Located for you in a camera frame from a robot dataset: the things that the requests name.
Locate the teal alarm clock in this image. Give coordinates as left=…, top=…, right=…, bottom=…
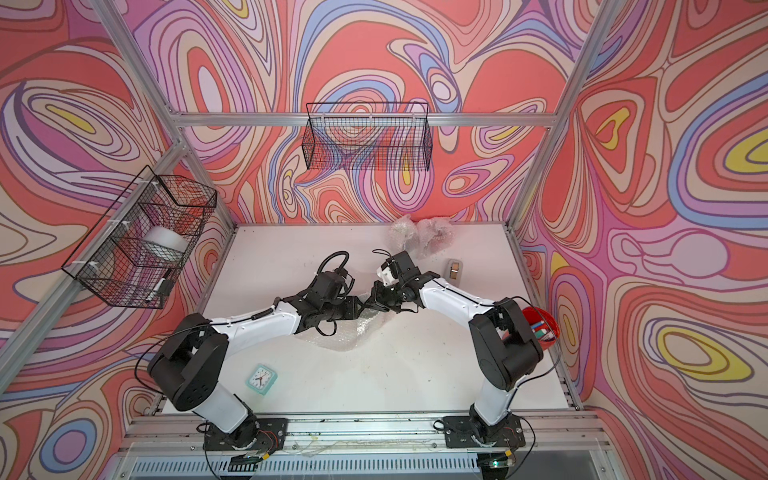
left=245, top=364, right=278, bottom=396

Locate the grey tape dispenser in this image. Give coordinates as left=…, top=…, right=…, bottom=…
left=445, top=259, right=464, bottom=286

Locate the red pen cup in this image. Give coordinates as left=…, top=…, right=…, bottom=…
left=522, top=306, right=560, bottom=351

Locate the black marker in basket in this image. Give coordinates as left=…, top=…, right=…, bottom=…
left=152, top=269, right=175, bottom=297

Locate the wire basket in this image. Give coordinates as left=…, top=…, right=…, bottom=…
left=301, top=100, right=433, bottom=172
left=61, top=166, right=218, bottom=310

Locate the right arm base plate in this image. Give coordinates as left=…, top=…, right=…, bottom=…
left=437, top=413, right=526, bottom=451

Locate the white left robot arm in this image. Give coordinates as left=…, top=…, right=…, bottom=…
left=147, top=267, right=363, bottom=449

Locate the white tape roll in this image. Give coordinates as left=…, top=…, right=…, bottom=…
left=143, top=226, right=189, bottom=264

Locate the left wire basket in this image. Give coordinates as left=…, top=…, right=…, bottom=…
left=61, top=166, right=218, bottom=310

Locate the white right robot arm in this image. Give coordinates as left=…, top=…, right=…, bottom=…
left=367, top=251, right=544, bottom=427

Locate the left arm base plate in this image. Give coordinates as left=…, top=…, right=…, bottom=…
left=197, top=418, right=289, bottom=454

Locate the back wire basket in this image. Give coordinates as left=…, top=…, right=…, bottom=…
left=301, top=100, right=433, bottom=172

